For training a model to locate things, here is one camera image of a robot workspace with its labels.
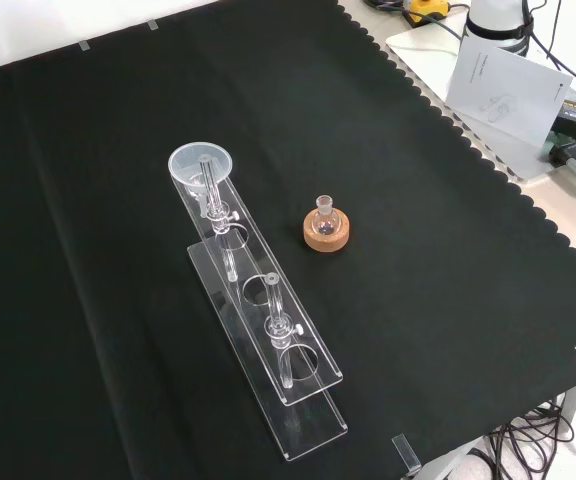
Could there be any clear acrylic funnel stand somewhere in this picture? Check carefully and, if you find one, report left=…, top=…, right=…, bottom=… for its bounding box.
left=170, top=154, right=349, bottom=462

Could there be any black arm base cable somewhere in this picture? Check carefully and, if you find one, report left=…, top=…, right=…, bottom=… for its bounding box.
left=517, top=0, right=576, bottom=99

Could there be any yellow stop button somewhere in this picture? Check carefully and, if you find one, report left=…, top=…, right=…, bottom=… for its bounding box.
left=401, top=0, right=451, bottom=24

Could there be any black stop button cable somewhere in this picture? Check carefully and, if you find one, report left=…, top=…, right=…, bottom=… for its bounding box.
left=365, top=0, right=470, bottom=41

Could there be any black floor cable bundle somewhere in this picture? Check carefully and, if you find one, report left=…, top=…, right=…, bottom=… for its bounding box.
left=465, top=394, right=576, bottom=480

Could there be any white table leg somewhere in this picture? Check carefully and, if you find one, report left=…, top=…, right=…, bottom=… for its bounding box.
left=561, top=379, right=576, bottom=439

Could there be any pale board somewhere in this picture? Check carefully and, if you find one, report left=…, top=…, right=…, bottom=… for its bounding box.
left=385, top=23, right=569, bottom=182

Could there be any small round-bottom glass flask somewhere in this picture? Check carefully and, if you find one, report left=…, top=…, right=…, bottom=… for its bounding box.
left=311, top=194, right=340, bottom=238

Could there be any black bench cloth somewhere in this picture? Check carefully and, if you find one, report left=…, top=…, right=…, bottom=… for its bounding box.
left=0, top=0, right=576, bottom=480

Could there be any cork ring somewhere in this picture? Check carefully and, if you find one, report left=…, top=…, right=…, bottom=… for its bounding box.
left=302, top=208, right=353, bottom=254

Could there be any white printed booklet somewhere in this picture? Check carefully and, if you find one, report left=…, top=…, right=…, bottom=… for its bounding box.
left=445, top=37, right=574, bottom=149

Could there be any clear plastic funnel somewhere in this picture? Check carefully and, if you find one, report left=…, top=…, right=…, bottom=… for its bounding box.
left=167, top=141, right=233, bottom=219

